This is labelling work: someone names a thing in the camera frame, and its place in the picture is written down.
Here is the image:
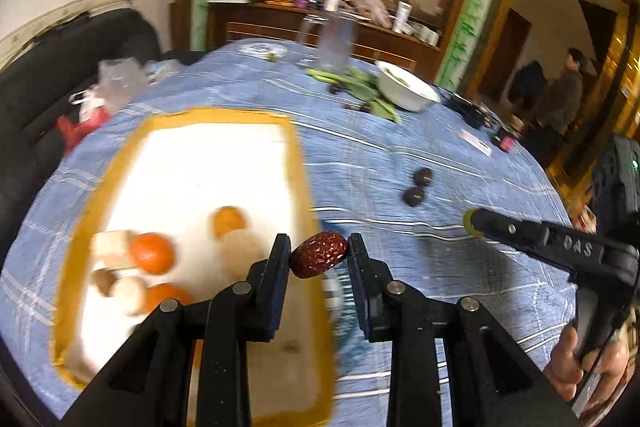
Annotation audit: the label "large orange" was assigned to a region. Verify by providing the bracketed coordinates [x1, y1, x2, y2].
[130, 232, 177, 275]

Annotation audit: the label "dark hanging coat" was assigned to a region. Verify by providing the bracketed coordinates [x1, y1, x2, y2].
[509, 60, 549, 125]

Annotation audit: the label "wooden sideboard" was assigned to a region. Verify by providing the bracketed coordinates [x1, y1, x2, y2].
[206, 0, 445, 82]

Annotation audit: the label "white tube bottle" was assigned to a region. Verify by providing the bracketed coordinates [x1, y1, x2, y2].
[392, 2, 414, 34]

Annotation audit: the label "peeled banana piece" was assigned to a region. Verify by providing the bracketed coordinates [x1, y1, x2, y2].
[217, 229, 266, 280]
[109, 276, 148, 318]
[90, 231, 136, 270]

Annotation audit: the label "person's right hand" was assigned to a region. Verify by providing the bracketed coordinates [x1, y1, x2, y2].
[544, 321, 630, 404]

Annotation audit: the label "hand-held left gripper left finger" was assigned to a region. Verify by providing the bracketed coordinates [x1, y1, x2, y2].
[60, 233, 292, 427]

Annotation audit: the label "blue plaid tablecloth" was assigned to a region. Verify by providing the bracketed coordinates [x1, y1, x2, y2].
[0, 38, 596, 427]

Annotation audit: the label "medium orange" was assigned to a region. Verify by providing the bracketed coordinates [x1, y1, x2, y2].
[144, 283, 193, 315]

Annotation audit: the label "black device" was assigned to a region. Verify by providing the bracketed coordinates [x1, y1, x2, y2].
[441, 91, 501, 130]

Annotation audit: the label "red jujube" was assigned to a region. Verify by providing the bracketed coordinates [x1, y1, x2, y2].
[289, 231, 348, 279]

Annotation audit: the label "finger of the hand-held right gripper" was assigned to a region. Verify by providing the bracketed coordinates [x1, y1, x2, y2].
[470, 207, 553, 255]

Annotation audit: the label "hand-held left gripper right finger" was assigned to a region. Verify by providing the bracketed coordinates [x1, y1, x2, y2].
[347, 233, 581, 427]

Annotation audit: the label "green vegetable leaves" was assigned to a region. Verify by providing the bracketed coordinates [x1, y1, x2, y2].
[306, 67, 403, 124]

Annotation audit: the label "white foam tray yellow tape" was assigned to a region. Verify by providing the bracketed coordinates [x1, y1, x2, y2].
[52, 107, 338, 427]

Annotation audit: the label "white paper card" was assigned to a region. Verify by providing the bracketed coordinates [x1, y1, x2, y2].
[459, 130, 493, 156]

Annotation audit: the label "small yellowish tangerine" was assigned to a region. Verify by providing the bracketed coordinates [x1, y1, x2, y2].
[212, 206, 249, 239]

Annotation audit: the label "white plastic bag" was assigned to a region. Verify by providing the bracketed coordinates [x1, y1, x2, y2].
[69, 89, 108, 118]

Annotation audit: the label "clear glass pitcher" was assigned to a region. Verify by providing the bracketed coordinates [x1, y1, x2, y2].
[299, 13, 357, 74]

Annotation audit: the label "white bowl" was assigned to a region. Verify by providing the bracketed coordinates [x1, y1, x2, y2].
[375, 60, 442, 112]

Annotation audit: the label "black sofa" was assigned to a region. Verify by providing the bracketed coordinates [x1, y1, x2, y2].
[0, 7, 203, 258]

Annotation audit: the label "gold framed cabinet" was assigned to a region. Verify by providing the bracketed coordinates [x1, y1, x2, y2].
[547, 2, 640, 218]

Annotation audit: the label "white blue patterned plate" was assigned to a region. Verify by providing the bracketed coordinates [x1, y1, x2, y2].
[237, 42, 290, 58]

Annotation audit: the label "clear plastic bag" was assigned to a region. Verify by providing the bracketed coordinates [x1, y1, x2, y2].
[97, 57, 151, 112]

